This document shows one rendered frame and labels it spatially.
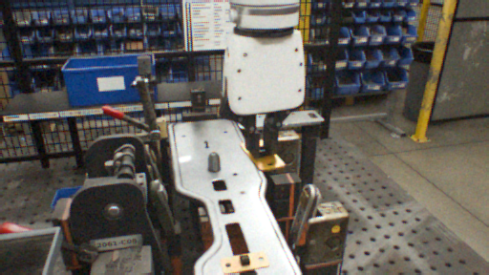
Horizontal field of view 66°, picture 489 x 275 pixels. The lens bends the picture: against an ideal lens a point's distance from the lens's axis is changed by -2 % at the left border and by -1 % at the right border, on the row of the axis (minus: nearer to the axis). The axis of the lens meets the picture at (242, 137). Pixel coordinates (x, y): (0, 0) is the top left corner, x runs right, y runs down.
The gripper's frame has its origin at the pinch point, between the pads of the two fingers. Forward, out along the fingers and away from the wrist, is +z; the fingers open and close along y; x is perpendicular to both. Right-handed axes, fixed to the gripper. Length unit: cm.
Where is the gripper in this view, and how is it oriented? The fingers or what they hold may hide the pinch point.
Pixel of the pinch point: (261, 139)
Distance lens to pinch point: 53.3
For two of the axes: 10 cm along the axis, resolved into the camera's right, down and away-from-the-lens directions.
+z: 0.1, 9.0, 4.4
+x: -3.5, -4.1, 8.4
